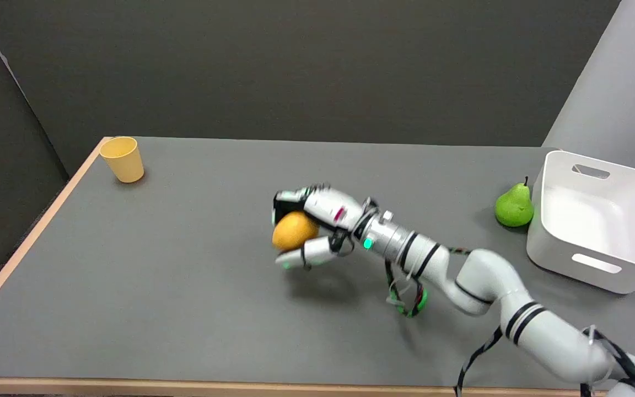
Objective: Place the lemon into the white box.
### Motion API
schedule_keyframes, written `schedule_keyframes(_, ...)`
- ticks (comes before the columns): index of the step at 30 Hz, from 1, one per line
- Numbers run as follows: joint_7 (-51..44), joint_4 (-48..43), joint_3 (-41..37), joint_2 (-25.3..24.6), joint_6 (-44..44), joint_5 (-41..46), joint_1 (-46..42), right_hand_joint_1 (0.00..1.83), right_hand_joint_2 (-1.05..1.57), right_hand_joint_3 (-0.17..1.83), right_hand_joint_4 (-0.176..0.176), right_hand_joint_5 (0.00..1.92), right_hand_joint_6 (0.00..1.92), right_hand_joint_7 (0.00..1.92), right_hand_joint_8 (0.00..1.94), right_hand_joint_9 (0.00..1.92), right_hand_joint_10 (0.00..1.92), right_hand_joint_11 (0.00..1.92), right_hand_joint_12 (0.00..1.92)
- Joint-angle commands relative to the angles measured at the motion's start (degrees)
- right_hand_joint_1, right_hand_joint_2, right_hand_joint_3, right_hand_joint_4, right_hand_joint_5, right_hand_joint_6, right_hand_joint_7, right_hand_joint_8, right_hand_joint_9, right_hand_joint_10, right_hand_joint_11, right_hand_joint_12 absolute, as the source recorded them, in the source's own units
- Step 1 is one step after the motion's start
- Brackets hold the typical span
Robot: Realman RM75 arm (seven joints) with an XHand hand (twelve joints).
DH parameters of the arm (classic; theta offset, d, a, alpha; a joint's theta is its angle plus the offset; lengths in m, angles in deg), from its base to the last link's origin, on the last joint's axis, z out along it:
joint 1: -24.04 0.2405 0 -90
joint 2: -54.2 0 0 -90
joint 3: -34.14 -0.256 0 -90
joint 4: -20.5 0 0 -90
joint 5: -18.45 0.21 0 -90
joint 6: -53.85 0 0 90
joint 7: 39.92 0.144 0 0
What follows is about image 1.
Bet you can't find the white plastic box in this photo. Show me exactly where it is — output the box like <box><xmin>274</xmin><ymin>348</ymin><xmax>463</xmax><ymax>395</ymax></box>
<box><xmin>526</xmin><ymin>150</ymin><xmax>635</xmax><ymax>294</ymax></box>

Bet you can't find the green pear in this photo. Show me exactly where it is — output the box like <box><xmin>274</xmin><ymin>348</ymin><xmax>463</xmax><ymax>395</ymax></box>
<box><xmin>495</xmin><ymin>176</ymin><xmax>535</xmax><ymax>227</ymax></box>

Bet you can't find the yellow-orange lemon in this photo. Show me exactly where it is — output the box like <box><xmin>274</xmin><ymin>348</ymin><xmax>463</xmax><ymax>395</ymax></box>
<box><xmin>272</xmin><ymin>211</ymin><xmax>319</xmax><ymax>252</ymax></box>

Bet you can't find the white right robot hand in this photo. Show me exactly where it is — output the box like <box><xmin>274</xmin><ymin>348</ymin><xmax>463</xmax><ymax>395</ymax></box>
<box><xmin>271</xmin><ymin>185</ymin><xmax>379</xmax><ymax>271</ymax></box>

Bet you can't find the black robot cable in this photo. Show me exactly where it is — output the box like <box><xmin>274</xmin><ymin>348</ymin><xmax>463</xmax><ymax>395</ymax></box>
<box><xmin>385</xmin><ymin>247</ymin><xmax>471</xmax><ymax>319</ymax></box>

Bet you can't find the yellow plastic cup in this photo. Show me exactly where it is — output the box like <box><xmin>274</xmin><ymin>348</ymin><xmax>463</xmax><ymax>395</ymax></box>
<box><xmin>99</xmin><ymin>136</ymin><xmax>145</xmax><ymax>183</ymax></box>

